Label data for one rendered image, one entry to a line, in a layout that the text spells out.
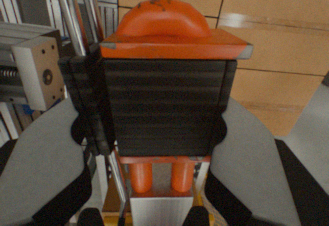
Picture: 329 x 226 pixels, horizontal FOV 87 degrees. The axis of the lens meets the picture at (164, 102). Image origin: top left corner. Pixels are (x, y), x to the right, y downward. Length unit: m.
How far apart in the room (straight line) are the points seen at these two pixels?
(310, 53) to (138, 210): 0.98
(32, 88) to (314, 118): 2.20
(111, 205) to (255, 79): 0.86
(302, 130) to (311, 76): 1.22
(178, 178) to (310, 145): 2.38
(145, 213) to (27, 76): 0.33
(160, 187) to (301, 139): 2.24
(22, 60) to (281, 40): 0.90
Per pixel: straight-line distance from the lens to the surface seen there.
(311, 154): 2.65
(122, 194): 0.18
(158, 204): 0.19
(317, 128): 2.36
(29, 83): 0.43
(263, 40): 0.90
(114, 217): 0.55
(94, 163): 1.65
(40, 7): 1.27
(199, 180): 1.31
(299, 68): 1.06
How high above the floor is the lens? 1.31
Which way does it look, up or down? 58 degrees down
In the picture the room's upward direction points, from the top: 177 degrees clockwise
